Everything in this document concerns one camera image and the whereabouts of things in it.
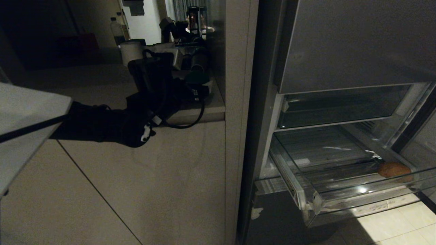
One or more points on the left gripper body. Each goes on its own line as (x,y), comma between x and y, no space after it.
(196,85)

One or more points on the grey fridge door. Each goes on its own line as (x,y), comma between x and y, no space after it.
(357,41)

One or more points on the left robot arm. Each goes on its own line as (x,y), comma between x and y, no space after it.
(102,124)

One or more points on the brown potato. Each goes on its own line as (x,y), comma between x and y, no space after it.
(393,169)

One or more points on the clear plastic bottle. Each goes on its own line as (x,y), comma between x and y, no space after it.
(117,31)

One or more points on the grey fridge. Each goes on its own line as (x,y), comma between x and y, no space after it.
(262,136)

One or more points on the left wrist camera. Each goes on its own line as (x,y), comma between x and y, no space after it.
(177,58)

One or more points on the clear deep fridge drawer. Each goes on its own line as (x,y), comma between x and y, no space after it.
(340,180)

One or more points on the clear shallow fridge drawer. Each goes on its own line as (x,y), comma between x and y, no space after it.
(340,105)

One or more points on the white bucket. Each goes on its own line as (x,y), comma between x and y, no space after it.
(131,52)

